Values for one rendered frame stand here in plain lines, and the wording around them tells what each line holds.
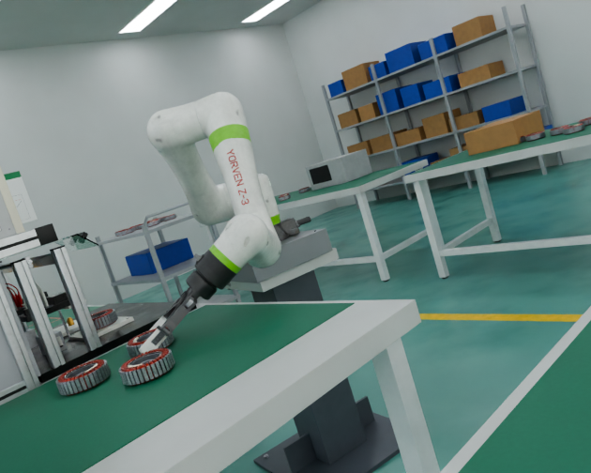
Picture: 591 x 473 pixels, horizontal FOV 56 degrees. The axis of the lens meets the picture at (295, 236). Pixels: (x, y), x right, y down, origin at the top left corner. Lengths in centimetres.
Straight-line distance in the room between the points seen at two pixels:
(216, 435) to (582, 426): 48
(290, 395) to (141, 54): 774
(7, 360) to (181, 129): 74
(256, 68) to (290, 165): 167
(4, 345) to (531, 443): 121
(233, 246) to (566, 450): 91
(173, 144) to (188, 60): 719
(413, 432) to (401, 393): 9
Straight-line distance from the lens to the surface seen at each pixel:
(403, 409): 120
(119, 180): 780
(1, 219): 166
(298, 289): 197
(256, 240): 134
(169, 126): 165
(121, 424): 104
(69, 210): 749
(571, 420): 67
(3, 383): 153
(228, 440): 87
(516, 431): 66
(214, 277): 135
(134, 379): 120
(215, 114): 162
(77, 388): 132
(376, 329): 107
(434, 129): 795
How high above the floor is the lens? 109
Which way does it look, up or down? 8 degrees down
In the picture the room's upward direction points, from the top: 18 degrees counter-clockwise
